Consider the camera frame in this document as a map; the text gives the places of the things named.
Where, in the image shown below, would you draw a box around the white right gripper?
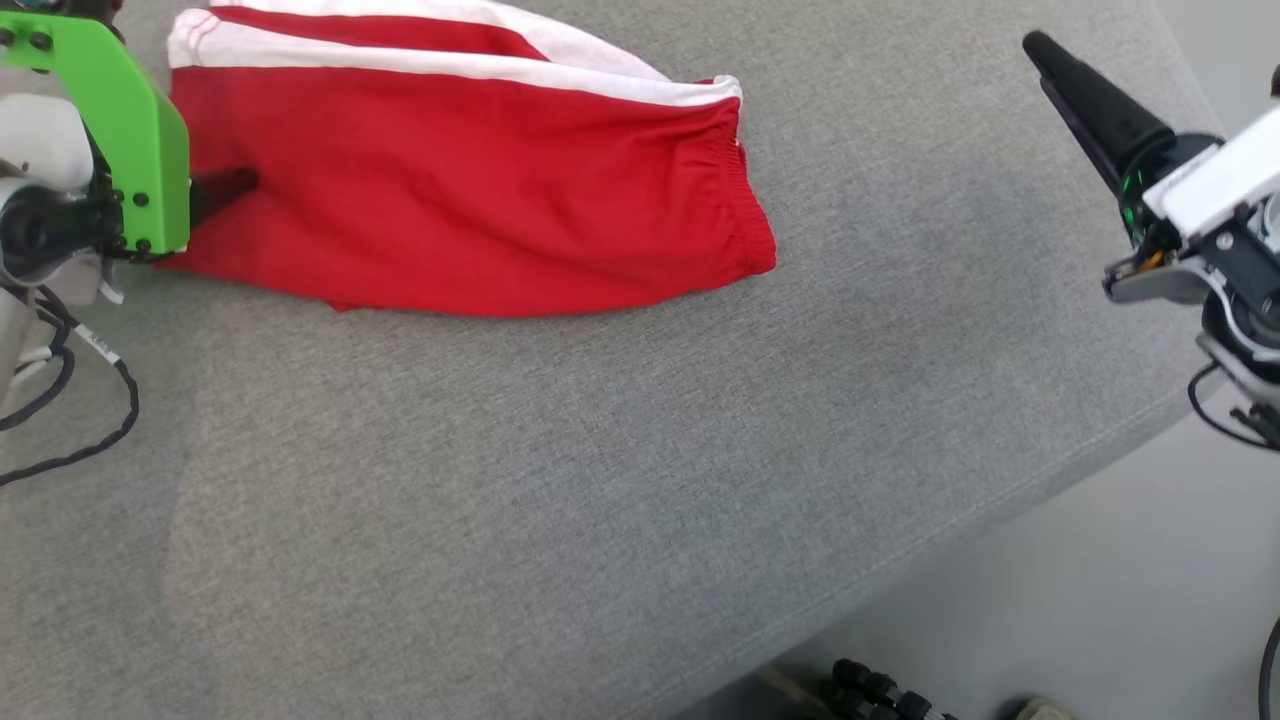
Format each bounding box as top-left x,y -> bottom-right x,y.
1022,30 -> 1280,304

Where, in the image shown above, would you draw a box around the red shorts white side stripes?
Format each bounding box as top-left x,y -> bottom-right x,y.
155,0 -> 779,319

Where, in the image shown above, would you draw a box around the black ribbed hose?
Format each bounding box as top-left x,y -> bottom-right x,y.
828,658 -> 956,720

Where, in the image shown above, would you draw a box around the thin smooth black cable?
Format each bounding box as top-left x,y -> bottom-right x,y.
0,320 -> 78,433

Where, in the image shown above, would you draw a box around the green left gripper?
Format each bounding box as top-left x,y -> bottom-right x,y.
0,10 -> 260,259

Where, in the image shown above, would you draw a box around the black twisted arm cable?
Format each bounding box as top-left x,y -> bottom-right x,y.
0,285 -> 141,488

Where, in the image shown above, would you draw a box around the white paper cable tag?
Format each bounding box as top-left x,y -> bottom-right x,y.
72,322 -> 123,367

